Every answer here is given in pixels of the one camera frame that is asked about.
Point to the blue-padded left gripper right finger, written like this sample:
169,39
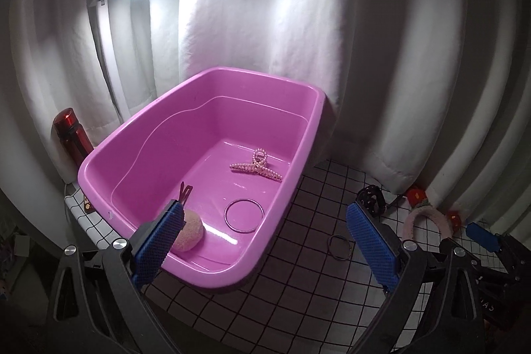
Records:
451,321

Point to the red metal water bottle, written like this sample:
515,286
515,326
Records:
72,136

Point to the pearl hair claw clip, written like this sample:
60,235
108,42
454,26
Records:
257,166

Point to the pink strawberry plush headband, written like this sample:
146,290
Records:
448,224

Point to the pink plastic tub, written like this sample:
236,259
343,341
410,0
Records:
193,134

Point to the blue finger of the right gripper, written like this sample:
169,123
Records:
482,237

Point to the dark bobby hair pins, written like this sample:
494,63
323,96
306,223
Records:
184,192

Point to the white curtain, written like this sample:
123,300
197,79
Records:
434,93

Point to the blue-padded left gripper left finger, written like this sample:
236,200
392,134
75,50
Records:
96,305

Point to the black grid white tablecloth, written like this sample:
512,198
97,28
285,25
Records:
311,293

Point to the beige fluffy round pouch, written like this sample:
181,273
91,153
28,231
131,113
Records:
191,234

